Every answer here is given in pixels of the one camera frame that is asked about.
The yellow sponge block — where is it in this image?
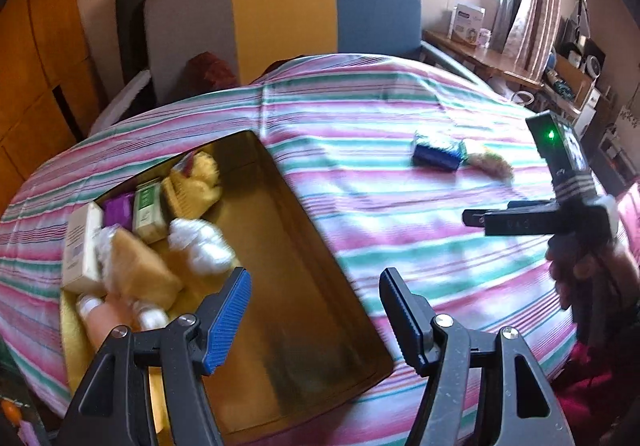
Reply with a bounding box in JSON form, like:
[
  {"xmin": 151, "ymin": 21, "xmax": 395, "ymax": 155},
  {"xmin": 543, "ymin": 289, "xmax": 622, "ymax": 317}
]
[{"xmin": 103, "ymin": 227, "xmax": 183, "ymax": 310}]

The yellow green noodle packet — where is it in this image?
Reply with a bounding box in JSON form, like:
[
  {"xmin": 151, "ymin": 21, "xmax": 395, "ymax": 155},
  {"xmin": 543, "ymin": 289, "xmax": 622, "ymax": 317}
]
[{"xmin": 466, "ymin": 151, "xmax": 513, "ymax": 183}]

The white plastic bundle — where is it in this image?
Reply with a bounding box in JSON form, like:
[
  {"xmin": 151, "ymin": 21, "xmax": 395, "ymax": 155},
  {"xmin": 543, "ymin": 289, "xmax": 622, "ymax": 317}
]
[{"xmin": 168, "ymin": 218, "xmax": 236, "ymax": 276}]

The blue tissue pack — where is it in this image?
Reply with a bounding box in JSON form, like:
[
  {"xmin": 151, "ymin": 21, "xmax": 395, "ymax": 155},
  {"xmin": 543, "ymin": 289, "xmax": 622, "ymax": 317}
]
[{"xmin": 412, "ymin": 133, "xmax": 466, "ymax": 172}]

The purple snack packet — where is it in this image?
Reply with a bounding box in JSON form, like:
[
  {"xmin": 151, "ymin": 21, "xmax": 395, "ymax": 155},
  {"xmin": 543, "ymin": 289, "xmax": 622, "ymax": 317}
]
[{"xmin": 102, "ymin": 192, "xmax": 134, "ymax": 231}]

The yellow tape measure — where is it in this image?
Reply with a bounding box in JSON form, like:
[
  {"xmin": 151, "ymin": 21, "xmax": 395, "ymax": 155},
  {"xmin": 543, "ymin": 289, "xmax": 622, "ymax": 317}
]
[{"xmin": 160, "ymin": 151, "xmax": 222, "ymax": 219}]

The right hand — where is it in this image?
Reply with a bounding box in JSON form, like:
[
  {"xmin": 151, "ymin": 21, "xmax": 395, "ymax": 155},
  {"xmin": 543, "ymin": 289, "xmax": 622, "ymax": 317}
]
[{"xmin": 546, "ymin": 237, "xmax": 639, "ymax": 311}]

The pink tube bottle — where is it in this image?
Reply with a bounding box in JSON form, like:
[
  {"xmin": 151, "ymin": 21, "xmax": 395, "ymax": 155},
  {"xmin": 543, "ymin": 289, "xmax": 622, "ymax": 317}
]
[{"xmin": 76, "ymin": 293, "xmax": 132, "ymax": 351}]

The red cloth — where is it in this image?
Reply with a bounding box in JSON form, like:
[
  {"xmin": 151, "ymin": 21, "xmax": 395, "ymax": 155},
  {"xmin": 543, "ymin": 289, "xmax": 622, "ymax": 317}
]
[{"xmin": 551, "ymin": 342, "xmax": 639, "ymax": 445}]

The cream soap box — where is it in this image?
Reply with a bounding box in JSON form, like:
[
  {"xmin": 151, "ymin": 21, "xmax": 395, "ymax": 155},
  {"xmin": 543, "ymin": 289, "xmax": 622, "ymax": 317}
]
[{"xmin": 62, "ymin": 202, "xmax": 105, "ymax": 296}]

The cluttered shelf unit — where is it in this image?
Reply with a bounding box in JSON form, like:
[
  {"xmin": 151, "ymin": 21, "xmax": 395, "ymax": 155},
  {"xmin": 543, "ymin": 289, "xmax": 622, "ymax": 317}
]
[{"xmin": 544, "ymin": 0, "xmax": 612, "ymax": 139}]

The green small packet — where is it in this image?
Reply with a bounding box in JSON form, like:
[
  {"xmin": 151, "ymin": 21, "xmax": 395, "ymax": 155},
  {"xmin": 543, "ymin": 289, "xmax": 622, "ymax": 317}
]
[{"xmin": 132, "ymin": 180, "xmax": 168, "ymax": 244}]

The wooden side table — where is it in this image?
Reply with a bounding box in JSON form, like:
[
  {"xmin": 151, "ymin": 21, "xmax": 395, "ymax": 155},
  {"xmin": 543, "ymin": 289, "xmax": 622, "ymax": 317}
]
[{"xmin": 422, "ymin": 30, "xmax": 542, "ymax": 91}]

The pink curtain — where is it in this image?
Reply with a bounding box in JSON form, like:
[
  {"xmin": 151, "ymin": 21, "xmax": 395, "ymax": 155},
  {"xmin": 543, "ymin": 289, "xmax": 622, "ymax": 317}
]
[{"xmin": 503, "ymin": 0, "xmax": 561, "ymax": 80}]

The striped bed sheet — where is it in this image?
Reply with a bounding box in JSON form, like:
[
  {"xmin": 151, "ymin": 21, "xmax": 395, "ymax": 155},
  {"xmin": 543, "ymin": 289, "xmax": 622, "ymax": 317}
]
[{"xmin": 1, "ymin": 54, "xmax": 575, "ymax": 414}]

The white box on table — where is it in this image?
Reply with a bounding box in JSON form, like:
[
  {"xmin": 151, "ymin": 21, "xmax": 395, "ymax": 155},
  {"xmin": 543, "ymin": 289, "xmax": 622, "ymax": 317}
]
[{"xmin": 448, "ymin": 4, "xmax": 485, "ymax": 46}]

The dark red pillow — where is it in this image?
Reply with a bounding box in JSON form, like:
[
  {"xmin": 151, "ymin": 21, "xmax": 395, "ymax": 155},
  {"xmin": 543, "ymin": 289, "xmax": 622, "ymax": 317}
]
[{"xmin": 186, "ymin": 51, "xmax": 240, "ymax": 94}]

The grey yellow blue headboard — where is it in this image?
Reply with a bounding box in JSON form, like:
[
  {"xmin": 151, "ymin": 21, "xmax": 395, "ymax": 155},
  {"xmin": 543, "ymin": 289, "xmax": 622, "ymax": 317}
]
[{"xmin": 144, "ymin": 0, "xmax": 421, "ymax": 104}]

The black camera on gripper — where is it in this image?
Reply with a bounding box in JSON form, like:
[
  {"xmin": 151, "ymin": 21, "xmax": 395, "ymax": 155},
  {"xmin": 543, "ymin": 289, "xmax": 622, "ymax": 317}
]
[{"xmin": 525, "ymin": 111, "xmax": 598, "ymax": 203}]

